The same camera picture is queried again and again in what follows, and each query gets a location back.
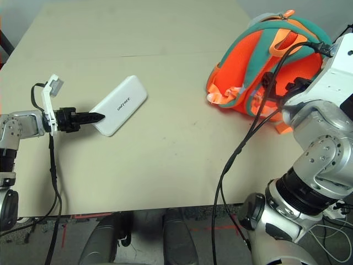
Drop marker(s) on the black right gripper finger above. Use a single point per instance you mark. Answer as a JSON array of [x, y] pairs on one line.
[[300, 84], [268, 78]]

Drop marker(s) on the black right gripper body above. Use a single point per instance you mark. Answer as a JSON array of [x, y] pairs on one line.
[[284, 100]]

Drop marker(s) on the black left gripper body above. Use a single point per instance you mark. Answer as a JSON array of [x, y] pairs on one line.
[[64, 118]]

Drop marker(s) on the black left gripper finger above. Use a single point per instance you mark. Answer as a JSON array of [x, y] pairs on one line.
[[91, 119], [82, 113]]

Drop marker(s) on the orange and teal backpack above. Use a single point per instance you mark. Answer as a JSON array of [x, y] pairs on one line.
[[240, 60]]

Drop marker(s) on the white Unitree pencil case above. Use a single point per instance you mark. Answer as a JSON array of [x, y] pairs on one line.
[[124, 105]]

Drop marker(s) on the red floor tape lines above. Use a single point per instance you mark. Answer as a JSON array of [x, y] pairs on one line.
[[82, 216]]

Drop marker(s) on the dark robot left leg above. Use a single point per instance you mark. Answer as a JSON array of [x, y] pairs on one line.
[[99, 243]]

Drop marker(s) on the dark robot leg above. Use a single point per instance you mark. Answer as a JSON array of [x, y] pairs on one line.
[[99, 243], [179, 240]]

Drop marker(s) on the white power strip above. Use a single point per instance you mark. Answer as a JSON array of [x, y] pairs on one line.
[[342, 209]]

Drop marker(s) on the red floor tape cross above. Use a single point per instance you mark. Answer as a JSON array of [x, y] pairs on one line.
[[223, 228]]

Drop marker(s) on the dark robot right leg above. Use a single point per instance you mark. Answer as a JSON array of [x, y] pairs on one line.
[[179, 240]]

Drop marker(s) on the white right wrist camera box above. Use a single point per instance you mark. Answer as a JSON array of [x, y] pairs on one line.
[[331, 77]]

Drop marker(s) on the black slanted frame bar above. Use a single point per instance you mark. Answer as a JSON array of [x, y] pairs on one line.
[[5, 41]]

